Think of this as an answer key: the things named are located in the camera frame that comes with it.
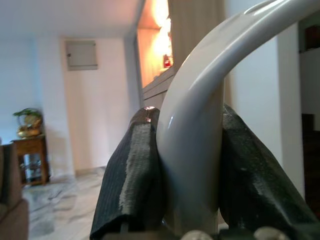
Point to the dark brown fabric sofa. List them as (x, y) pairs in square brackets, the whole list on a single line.
[(12, 212)]

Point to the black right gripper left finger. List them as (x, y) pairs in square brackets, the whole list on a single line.
[(132, 175)]

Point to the grey electrical panel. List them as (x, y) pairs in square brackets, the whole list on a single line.
[(82, 55)]

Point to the wooden side table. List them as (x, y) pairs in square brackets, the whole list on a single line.
[(30, 143)]

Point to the red candle cup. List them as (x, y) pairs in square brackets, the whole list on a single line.
[(168, 63)]

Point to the plant in gold pot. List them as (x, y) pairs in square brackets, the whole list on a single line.
[(28, 125)]

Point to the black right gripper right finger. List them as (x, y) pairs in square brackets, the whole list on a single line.
[(250, 180)]

